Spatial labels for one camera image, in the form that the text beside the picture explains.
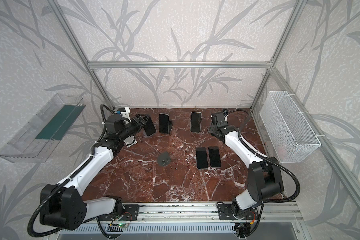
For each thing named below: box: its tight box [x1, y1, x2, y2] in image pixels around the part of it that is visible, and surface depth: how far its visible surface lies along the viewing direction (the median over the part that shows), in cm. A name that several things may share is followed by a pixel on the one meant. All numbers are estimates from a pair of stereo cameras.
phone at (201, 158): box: [196, 147, 208, 169], surface depth 93 cm
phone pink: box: [208, 146, 222, 168], surface depth 95 cm
